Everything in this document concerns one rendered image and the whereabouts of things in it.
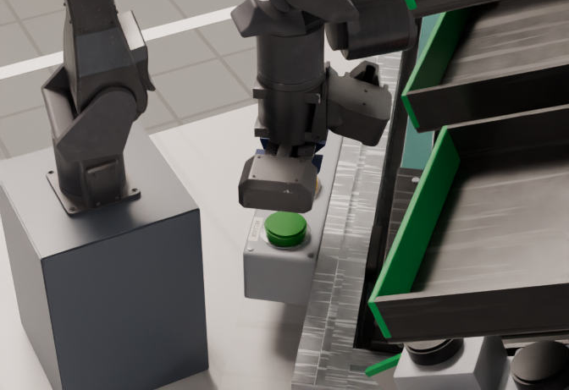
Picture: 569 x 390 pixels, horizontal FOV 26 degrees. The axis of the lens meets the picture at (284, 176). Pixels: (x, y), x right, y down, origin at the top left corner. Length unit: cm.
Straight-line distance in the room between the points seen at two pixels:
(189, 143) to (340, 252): 35
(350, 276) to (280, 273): 7
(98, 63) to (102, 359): 28
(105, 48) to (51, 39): 231
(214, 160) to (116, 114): 44
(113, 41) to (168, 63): 217
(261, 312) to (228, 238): 12
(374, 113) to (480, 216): 48
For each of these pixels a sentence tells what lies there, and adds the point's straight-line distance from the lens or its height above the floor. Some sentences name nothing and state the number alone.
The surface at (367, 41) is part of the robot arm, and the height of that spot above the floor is 118.
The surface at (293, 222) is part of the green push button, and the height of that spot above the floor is 97.
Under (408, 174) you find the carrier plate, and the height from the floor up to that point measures 97.
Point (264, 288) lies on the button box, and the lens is 116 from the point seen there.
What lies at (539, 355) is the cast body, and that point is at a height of 130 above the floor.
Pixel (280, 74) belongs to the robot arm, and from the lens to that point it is 102.
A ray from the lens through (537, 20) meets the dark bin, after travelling 70.
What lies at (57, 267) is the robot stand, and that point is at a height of 105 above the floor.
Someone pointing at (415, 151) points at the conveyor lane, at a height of 95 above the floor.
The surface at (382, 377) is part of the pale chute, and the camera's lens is 96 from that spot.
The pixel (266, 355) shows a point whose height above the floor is 86.
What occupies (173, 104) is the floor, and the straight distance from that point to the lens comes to 298.
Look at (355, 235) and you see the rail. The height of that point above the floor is 96.
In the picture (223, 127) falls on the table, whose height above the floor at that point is 86.
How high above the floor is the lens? 173
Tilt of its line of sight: 39 degrees down
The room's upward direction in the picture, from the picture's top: straight up
